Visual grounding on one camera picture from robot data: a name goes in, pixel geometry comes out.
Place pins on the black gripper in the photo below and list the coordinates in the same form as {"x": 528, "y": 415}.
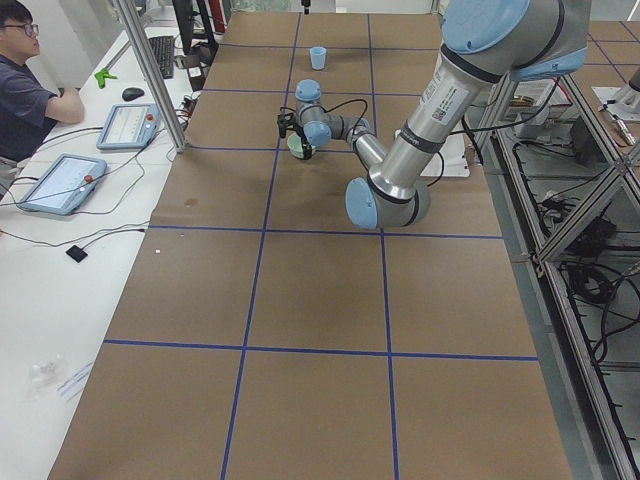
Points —
{"x": 303, "y": 136}

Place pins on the pale green ceramic bowl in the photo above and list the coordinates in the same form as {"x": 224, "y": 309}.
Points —
{"x": 295, "y": 145}

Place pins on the light blue plastic cup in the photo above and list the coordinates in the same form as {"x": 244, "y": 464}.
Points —
{"x": 318, "y": 55}

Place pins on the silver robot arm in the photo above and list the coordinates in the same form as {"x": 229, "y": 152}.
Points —
{"x": 483, "y": 41}

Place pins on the black keyboard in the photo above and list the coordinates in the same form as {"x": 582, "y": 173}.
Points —
{"x": 162, "y": 48}

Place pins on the upper blue teach pendant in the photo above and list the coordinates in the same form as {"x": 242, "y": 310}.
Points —
{"x": 128, "y": 127}

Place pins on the blue teach pendant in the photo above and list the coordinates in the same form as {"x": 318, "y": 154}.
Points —
{"x": 128, "y": 127}
{"x": 64, "y": 186}

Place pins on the black computer mouse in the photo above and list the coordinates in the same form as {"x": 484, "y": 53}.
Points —
{"x": 132, "y": 93}

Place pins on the black computer monitor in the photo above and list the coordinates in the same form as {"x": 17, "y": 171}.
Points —
{"x": 192, "y": 21}

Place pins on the lower blue teach pendant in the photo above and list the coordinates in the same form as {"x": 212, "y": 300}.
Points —
{"x": 64, "y": 186}

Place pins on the seated person dark shirt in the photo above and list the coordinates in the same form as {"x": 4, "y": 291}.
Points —
{"x": 28, "y": 110}

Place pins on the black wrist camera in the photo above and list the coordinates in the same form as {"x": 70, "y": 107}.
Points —
{"x": 287, "y": 122}

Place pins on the aluminium frame post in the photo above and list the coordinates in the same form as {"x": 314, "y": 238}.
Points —
{"x": 151, "y": 72}

